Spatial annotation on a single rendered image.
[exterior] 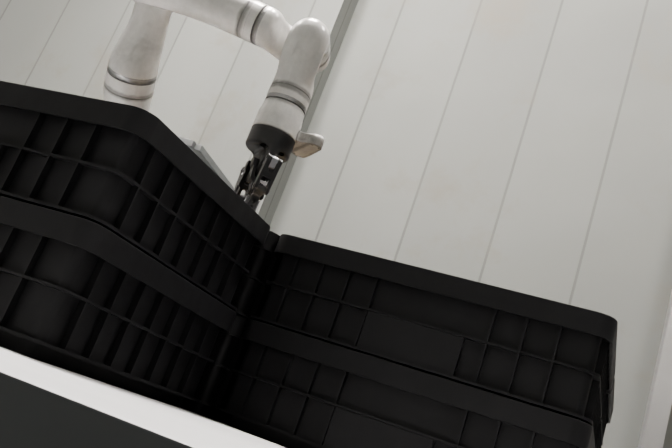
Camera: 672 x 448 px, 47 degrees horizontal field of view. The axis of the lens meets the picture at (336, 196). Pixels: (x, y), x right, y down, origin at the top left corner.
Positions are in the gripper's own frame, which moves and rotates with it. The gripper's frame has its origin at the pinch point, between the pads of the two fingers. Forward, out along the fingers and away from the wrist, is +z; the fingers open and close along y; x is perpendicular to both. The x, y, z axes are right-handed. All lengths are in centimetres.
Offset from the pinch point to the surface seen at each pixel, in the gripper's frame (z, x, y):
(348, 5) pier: -183, 70, -234
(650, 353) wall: -51, 216, -128
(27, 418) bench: 30, -26, 85
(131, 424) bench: 29, -23, 88
